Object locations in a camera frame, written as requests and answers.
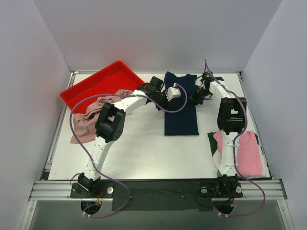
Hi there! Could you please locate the dusty pink t shirt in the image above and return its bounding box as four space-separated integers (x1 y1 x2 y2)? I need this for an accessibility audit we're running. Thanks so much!
73 89 132 144

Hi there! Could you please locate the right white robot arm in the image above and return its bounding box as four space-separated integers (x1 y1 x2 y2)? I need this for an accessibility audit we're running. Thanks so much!
189 77 248 177

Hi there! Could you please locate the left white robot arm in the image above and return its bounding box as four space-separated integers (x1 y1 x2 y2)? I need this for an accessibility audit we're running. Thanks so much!
78 77 181 197

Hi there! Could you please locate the red plastic bin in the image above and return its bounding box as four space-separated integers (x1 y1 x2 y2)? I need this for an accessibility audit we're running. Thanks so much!
60 60 144 109

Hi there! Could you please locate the dark green folded t shirt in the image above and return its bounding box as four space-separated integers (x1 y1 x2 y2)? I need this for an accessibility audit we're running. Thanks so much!
207 132 218 156

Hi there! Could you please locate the white folded t shirt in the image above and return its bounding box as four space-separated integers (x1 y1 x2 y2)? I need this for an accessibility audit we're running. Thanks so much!
213 150 270 178

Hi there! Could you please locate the bright pink folded t shirt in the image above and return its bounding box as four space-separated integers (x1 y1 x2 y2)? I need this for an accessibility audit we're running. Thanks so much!
213 131 265 177

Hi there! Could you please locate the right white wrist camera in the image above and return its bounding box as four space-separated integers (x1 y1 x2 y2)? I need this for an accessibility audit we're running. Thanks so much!
201 71 224 83

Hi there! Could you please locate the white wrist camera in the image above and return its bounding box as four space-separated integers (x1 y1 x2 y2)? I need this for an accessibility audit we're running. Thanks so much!
201 71 224 83
166 83 181 101

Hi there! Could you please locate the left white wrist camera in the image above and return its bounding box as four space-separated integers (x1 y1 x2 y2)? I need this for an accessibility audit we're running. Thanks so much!
166 83 181 101

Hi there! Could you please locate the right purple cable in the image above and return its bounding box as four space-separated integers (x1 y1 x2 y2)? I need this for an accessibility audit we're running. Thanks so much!
203 59 266 218

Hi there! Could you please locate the purple cable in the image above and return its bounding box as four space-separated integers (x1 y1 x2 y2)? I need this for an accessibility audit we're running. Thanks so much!
69 83 188 219
203 59 266 218

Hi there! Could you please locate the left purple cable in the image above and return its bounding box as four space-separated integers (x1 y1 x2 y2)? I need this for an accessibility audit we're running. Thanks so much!
69 83 188 219

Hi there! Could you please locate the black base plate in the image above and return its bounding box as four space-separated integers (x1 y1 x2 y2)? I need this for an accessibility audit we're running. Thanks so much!
70 177 243 211

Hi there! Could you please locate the aluminium front rail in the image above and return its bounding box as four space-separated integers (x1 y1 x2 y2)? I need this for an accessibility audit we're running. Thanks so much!
29 180 287 201

